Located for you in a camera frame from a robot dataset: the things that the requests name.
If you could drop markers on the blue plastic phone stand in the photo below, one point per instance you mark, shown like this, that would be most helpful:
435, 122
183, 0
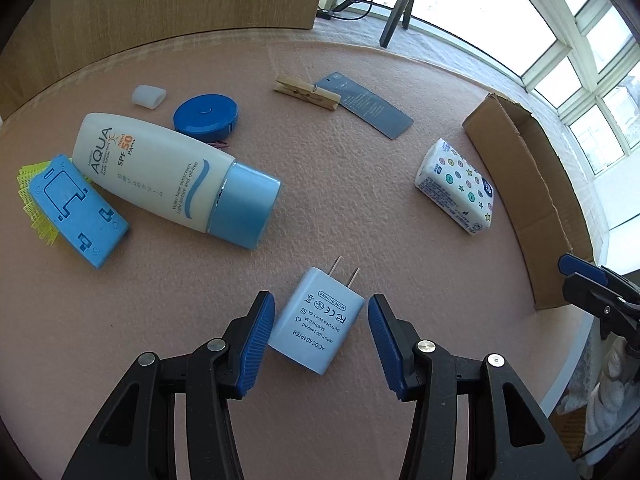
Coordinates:
75, 230

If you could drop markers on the cardboard box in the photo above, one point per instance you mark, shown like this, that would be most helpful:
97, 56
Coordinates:
530, 185

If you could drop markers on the blue round tape measure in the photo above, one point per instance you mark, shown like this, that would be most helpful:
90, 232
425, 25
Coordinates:
205, 115

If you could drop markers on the white cloth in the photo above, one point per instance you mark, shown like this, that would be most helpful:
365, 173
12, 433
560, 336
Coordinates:
605, 390

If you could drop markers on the oak wooden board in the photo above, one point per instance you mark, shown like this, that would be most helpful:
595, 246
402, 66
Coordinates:
150, 0

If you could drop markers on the black tripod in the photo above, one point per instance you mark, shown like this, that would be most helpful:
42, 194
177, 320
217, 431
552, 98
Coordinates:
397, 15

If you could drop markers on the small white translucent cap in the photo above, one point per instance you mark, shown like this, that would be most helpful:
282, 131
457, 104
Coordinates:
148, 96

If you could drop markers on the yellow shuttlecock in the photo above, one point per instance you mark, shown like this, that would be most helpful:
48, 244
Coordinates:
40, 227

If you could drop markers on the dark grey card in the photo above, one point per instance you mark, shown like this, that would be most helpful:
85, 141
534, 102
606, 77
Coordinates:
370, 107

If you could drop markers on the white sunscreen bottle blue cap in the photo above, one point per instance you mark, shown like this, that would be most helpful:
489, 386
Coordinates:
150, 160

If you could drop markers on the light blue power adapter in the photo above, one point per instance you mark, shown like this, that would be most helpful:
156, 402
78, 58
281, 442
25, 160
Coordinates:
315, 320

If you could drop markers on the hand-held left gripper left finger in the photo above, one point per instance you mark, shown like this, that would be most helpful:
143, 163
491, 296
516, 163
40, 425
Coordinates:
257, 340

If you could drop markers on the patterned tissue pack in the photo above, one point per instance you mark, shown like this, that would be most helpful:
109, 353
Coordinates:
455, 185

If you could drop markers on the wooden clothespin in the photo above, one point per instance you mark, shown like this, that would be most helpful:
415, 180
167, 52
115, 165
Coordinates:
305, 92

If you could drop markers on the black power strip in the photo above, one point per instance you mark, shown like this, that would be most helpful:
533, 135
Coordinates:
324, 14

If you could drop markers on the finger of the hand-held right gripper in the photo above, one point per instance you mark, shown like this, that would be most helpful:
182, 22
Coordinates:
595, 297
582, 264

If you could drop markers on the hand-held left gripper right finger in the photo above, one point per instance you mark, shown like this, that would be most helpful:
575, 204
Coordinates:
385, 340

